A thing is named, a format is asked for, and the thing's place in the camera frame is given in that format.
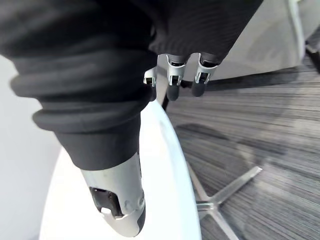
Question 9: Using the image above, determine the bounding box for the dark furniture base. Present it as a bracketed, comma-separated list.
[305, 31, 320, 62]

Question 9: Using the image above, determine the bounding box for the silver star table base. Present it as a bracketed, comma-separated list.
[186, 161, 263, 240]

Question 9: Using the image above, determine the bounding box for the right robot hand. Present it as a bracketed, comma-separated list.
[0, 0, 264, 238]

